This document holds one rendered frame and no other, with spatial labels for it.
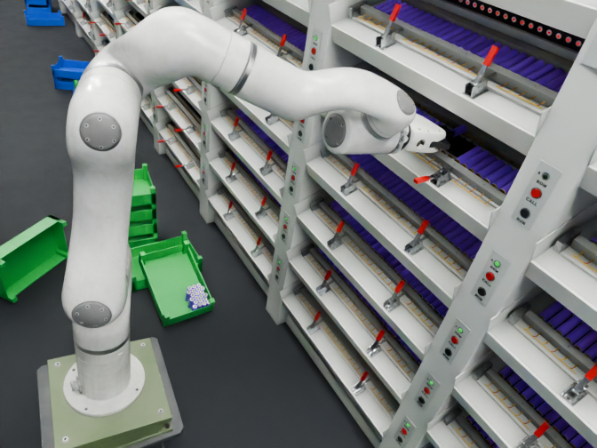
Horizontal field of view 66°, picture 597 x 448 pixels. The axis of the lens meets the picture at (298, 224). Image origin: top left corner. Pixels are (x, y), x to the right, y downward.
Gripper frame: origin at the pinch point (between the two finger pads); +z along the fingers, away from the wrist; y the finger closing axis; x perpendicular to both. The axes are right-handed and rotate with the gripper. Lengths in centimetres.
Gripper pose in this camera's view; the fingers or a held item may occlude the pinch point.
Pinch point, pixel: (441, 134)
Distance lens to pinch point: 109.4
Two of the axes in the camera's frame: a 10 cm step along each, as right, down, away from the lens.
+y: -5.3, -5.7, 6.2
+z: 8.0, -0.9, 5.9
